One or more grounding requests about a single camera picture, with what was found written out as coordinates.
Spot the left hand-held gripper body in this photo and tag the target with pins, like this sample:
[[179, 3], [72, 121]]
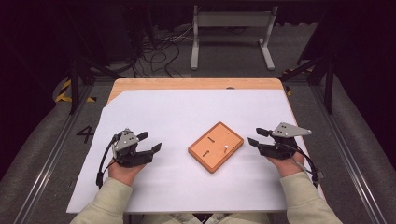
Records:
[[126, 141]]

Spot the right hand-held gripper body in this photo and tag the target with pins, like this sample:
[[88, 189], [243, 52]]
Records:
[[289, 130]]

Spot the orange wooden box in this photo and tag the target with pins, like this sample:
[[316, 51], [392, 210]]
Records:
[[218, 155]]

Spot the person's left hand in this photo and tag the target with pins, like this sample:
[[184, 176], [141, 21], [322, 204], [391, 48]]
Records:
[[124, 174]]

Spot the person's right hand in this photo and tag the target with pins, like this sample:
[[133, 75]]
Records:
[[286, 166]]

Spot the silver-headed screw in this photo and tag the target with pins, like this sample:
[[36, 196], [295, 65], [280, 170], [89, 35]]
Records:
[[226, 147]]

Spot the white sheet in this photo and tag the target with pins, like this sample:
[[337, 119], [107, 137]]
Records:
[[174, 124]]

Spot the black screw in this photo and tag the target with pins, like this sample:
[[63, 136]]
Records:
[[206, 153]]

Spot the black metal stand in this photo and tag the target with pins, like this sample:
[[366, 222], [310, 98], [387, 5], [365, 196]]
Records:
[[74, 84], [328, 87]]

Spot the wooden table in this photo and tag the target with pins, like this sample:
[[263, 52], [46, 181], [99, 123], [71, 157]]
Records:
[[186, 83]]

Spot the person's left leg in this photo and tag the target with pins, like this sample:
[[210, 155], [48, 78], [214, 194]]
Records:
[[177, 219]]

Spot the person's leg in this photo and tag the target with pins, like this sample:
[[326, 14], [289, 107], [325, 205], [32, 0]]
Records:
[[239, 218], [177, 219]]

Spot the person's right leg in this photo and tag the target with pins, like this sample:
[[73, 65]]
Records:
[[239, 218]]

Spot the white metal stand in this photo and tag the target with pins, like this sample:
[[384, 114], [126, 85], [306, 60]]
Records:
[[233, 18]]

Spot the aluminium floor rail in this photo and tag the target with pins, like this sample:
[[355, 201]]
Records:
[[46, 165], [348, 161]]

